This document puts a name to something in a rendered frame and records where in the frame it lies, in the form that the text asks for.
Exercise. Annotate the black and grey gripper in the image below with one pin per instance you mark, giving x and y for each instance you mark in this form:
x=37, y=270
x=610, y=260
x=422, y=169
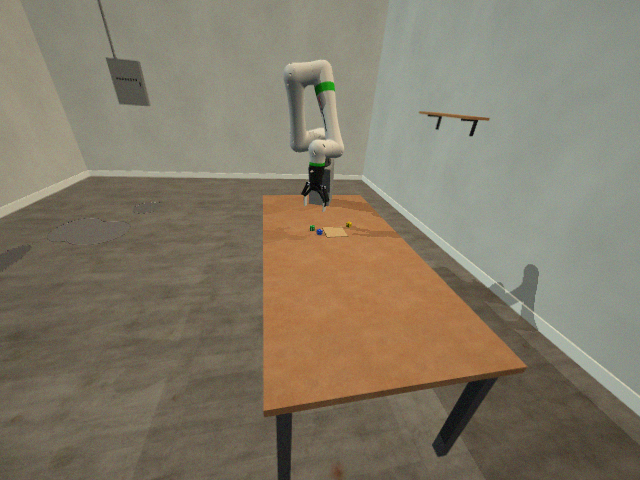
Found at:
x=316, y=187

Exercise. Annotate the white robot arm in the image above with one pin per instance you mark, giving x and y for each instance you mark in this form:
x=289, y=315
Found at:
x=296, y=77

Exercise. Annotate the tan flat mat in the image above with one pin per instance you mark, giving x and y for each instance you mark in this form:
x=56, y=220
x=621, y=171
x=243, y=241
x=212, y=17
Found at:
x=334, y=232

